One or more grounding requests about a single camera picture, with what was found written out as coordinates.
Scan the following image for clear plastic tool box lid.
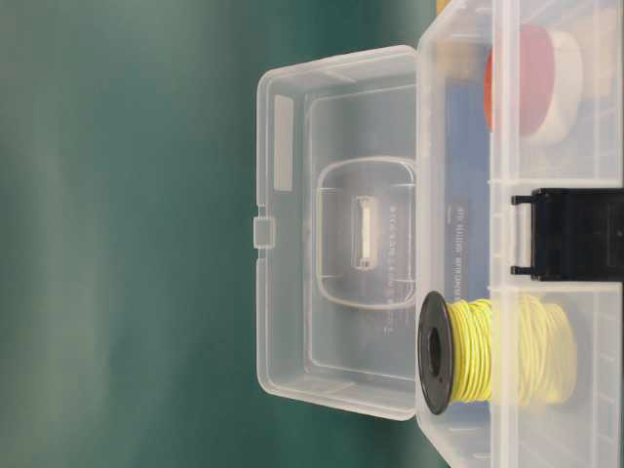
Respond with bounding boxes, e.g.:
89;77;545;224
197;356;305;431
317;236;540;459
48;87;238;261
253;46;419;420

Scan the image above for clear plastic tool box base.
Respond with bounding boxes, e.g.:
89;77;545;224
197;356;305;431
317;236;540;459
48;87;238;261
414;1;623;467

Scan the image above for black plastic box latch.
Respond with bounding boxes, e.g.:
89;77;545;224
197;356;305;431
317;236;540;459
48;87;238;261
510;188;623;283

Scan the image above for blue printed card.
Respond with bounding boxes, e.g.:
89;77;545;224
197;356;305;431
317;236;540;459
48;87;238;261
445;46;490;302

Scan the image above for red and white tape roll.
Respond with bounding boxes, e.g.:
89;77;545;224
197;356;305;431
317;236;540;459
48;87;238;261
483;26;585;146

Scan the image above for yellow wire spool black flanges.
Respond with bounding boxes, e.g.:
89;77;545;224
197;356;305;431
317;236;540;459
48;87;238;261
417;291;578;415

